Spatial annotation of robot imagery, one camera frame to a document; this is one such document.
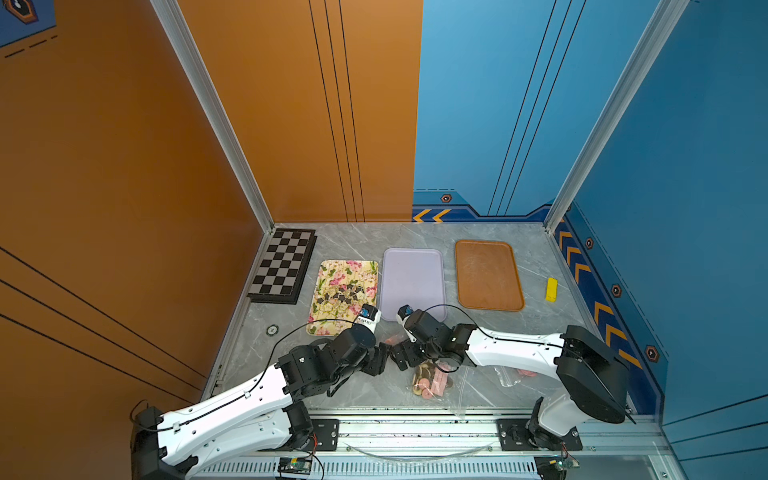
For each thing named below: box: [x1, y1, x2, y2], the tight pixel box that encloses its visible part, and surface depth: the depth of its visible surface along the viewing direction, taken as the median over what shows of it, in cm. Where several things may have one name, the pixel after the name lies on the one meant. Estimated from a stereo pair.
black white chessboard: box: [247, 228, 318, 305], surface depth 104 cm
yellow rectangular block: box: [545, 277, 558, 303], surface depth 101 cm
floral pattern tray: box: [307, 260, 379, 337], surface depth 102 cm
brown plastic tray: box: [456, 240, 525, 312], surface depth 107 cm
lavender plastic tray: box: [379, 248, 448, 322], surface depth 105 cm
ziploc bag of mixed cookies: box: [410, 361, 469, 419], surface depth 81 cm
